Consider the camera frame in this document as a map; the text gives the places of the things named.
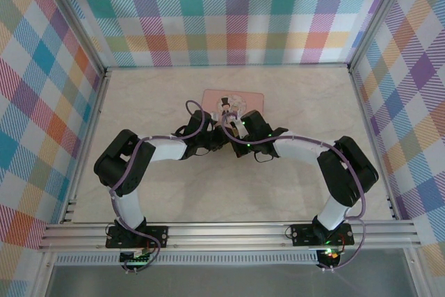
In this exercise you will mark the green circuit board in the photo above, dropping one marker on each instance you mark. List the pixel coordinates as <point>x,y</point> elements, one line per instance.
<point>330,255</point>
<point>133,257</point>

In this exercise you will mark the left green circuit board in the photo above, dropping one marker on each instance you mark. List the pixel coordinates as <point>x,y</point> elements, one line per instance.
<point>133,257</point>

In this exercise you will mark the aluminium frame post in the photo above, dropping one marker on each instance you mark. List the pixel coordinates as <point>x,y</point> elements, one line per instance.
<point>377,15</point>
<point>69,15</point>

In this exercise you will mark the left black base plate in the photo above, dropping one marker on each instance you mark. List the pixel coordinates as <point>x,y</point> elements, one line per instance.
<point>158,236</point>

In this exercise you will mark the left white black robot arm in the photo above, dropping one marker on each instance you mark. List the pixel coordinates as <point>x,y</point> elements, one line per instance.
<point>167,149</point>

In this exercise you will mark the grey metal shelf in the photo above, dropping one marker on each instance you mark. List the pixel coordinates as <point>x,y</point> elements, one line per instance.
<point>226,281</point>

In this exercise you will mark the pink cartoon tin box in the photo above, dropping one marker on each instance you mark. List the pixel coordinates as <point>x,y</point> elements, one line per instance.
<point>250,100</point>

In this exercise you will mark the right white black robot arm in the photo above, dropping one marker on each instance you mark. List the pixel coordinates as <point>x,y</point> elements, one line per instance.
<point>299,149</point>

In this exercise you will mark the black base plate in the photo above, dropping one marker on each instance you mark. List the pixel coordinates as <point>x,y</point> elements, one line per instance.
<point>158,236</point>
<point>302,234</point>

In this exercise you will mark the aluminium frame rail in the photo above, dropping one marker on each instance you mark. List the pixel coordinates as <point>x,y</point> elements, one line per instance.
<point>92,130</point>
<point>361,102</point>
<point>226,66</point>

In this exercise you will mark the long aluminium base rail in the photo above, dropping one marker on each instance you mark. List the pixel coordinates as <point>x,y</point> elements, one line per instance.
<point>226,234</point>

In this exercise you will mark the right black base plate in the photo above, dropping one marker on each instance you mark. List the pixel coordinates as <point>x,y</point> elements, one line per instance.
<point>302,234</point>

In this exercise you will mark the right green circuit board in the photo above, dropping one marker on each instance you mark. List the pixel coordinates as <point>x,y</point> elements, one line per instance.
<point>330,255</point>

